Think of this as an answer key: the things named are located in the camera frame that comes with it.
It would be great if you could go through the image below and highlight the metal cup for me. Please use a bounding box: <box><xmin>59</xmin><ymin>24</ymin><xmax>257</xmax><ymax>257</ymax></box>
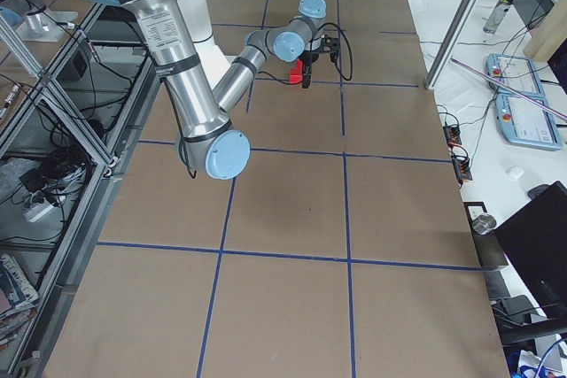
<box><xmin>471</xmin><ymin>212</ymin><xmax>497</xmax><ymax>235</ymax></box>

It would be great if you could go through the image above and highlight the aluminium frame post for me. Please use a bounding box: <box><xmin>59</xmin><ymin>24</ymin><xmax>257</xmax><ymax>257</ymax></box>
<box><xmin>425</xmin><ymin>0</ymin><xmax>478</xmax><ymax>89</ymax></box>

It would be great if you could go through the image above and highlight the teach pendant tablet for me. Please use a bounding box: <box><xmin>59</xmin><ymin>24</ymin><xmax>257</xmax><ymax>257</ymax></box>
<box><xmin>486</xmin><ymin>53</ymin><xmax>545</xmax><ymax>97</ymax></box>
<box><xmin>495</xmin><ymin>93</ymin><xmax>563</xmax><ymax>150</ymax></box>

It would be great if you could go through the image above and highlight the plastic bottle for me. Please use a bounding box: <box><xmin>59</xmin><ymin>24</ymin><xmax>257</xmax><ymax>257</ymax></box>
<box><xmin>483</xmin><ymin>0</ymin><xmax>515</xmax><ymax>34</ymax></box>

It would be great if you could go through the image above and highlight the grabber reacher stick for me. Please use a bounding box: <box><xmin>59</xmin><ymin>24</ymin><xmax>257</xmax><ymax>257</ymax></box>
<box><xmin>450</xmin><ymin>58</ymin><xmax>567</xmax><ymax>121</ymax></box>

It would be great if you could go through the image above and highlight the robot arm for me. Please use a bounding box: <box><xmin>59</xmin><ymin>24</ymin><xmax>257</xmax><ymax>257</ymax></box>
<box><xmin>90</xmin><ymin>0</ymin><xmax>327</xmax><ymax>180</ymax></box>

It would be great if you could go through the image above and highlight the far teach pendant tablet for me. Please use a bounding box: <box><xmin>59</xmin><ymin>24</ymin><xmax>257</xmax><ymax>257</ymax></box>
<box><xmin>486</xmin><ymin>53</ymin><xmax>545</xmax><ymax>97</ymax></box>

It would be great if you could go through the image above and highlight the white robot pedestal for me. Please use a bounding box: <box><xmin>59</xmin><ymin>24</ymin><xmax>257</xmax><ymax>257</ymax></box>
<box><xmin>178</xmin><ymin>0</ymin><xmax>229</xmax><ymax>89</ymax></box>

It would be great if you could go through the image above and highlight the black laptop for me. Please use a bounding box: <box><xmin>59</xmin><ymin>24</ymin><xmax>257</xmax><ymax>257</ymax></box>
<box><xmin>495</xmin><ymin>181</ymin><xmax>566</xmax><ymax>318</ymax></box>

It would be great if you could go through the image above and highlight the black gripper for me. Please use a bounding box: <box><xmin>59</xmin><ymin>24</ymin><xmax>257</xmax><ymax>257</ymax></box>
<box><xmin>299</xmin><ymin>44</ymin><xmax>320</xmax><ymax>89</ymax></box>

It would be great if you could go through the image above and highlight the near teach pendant tablet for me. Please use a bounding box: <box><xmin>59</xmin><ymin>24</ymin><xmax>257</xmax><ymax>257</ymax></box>
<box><xmin>495</xmin><ymin>93</ymin><xmax>563</xmax><ymax>150</ymax></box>

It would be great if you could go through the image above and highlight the stack of books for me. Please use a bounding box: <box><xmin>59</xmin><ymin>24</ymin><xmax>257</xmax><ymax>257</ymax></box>
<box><xmin>1</xmin><ymin>253</ymin><xmax>39</xmax><ymax>348</ymax></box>

